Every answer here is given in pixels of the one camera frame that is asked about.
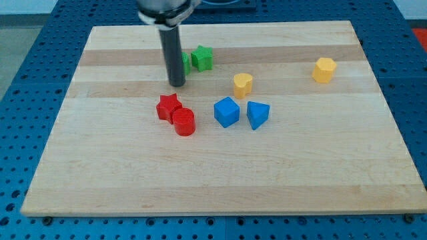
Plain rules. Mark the yellow heart block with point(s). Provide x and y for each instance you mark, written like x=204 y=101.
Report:
x=242 y=85

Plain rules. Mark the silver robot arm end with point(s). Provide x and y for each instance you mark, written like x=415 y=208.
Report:
x=165 y=13

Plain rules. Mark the yellow hexagon block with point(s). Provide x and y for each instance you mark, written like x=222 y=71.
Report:
x=324 y=70

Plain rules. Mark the blue cube block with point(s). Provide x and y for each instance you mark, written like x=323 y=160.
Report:
x=226 y=112

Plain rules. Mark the red cylinder block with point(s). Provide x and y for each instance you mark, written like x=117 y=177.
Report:
x=184 y=122

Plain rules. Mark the blue triangle block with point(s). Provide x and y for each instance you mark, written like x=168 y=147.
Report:
x=257 y=113

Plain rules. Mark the red star block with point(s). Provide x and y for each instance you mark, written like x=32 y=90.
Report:
x=167 y=106

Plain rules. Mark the green star block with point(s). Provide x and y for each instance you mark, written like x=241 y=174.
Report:
x=202 y=58

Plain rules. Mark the green block behind rod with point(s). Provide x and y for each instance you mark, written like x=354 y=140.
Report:
x=186 y=63

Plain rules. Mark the wooden board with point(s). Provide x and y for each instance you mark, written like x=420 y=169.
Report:
x=326 y=148

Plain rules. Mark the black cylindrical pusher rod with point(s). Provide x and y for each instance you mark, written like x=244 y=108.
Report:
x=171 y=46

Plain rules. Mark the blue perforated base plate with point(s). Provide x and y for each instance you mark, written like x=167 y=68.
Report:
x=31 y=103

